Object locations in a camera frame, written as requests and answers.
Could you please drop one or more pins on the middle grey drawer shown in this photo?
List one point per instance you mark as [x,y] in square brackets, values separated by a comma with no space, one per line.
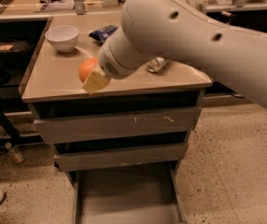
[119,157]

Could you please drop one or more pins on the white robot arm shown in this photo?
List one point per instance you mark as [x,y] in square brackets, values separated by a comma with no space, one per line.
[178,30]

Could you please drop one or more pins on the top grey drawer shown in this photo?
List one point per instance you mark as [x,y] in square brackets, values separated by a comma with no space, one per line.
[128,124]

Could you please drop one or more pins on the open bottom grey drawer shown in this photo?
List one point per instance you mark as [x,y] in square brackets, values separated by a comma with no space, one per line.
[140,194]

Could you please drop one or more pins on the blue chip bag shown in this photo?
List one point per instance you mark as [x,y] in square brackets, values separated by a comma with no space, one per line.
[101,35]

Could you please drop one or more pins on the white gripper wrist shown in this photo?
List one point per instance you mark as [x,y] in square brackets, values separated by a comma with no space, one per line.
[111,63]

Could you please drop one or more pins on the plastic water bottle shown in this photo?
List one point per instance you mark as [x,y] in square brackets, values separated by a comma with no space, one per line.
[14,153]

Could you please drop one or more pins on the orange fruit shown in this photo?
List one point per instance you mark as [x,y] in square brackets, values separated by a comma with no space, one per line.
[86,67]

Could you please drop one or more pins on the grey drawer cabinet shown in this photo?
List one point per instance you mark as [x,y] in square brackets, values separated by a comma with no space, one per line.
[53,90]

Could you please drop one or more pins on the white bowl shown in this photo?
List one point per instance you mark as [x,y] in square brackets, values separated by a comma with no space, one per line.
[63,38]

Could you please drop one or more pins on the white stick black handle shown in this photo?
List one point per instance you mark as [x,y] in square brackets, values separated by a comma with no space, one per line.
[230,17]

